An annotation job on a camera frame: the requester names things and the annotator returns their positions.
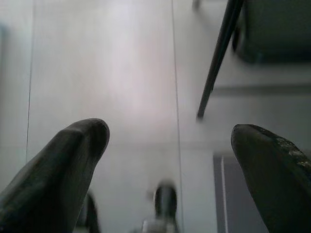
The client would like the dark rounded container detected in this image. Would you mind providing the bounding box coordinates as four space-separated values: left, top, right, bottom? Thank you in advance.
232 0 311 64

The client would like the black metal table leg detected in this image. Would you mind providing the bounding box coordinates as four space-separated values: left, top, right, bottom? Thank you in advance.
196 0 243 121

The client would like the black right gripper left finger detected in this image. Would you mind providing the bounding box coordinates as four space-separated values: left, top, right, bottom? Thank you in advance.
0 118 110 233

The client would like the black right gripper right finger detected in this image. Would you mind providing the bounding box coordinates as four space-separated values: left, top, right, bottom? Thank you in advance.
230 123 311 233

